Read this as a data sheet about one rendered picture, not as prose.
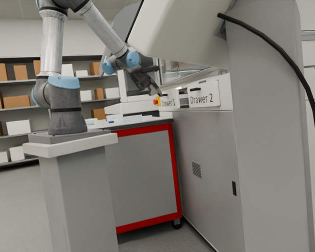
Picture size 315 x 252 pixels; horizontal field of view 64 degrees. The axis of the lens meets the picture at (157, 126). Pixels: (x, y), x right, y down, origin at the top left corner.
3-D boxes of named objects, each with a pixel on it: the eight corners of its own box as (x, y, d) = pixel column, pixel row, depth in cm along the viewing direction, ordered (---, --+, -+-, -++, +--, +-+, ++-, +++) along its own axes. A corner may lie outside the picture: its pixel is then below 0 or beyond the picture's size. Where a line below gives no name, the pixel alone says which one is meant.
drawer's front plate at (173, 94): (177, 109, 134) (175, 88, 134) (161, 109, 162) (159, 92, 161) (180, 108, 135) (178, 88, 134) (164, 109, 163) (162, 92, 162)
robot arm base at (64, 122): (58, 135, 91) (55, 108, 90) (42, 134, 102) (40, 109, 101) (94, 131, 102) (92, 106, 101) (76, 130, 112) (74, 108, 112)
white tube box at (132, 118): (123, 122, 166) (122, 117, 166) (124, 122, 174) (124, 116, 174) (142, 120, 166) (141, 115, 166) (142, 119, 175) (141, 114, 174)
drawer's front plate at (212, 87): (216, 106, 106) (214, 80, 105) (189, 107, 134) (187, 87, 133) (220, 105, 106) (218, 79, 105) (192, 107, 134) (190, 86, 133)
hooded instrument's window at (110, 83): (120, 103, 222) (114, 51, 218) (105, 107, 393) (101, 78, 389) (232, 90, 253) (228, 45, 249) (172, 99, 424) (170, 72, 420)
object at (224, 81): (232, 109, 98) (229, 72, 97) (158, 111, 196) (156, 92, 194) (400, 87, 124) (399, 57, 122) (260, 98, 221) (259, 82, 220)
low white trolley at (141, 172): (96, 254, 151) (78, 130, 144) (93, 214, 210) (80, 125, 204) (185, 230, 166) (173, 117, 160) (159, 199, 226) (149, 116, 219)
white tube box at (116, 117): (107, 122, 196) (106, 116, 196) (106, 122, 205) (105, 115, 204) (123, 120, 199) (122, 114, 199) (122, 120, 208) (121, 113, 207)
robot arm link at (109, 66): (110, 60, 124) (123, 50, 130) (97, 64, 131) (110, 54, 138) (118, 74, 128) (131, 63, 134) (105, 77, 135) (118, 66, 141)
